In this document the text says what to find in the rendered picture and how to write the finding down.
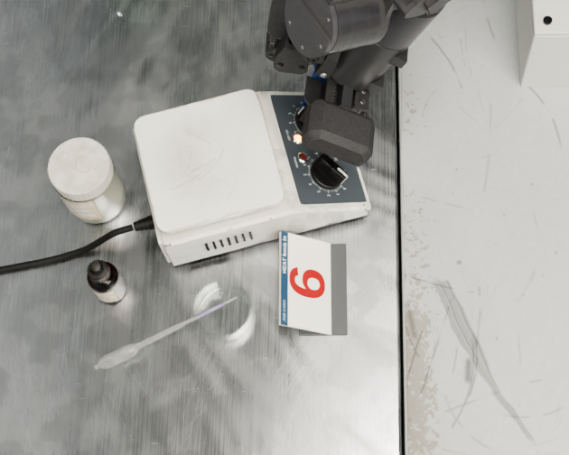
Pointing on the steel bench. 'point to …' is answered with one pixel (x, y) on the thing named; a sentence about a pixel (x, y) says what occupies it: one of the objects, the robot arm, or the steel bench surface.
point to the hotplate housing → (223, 243)
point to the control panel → (284, 105)
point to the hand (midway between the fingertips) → (321, 97)
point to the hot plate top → (208, 162)
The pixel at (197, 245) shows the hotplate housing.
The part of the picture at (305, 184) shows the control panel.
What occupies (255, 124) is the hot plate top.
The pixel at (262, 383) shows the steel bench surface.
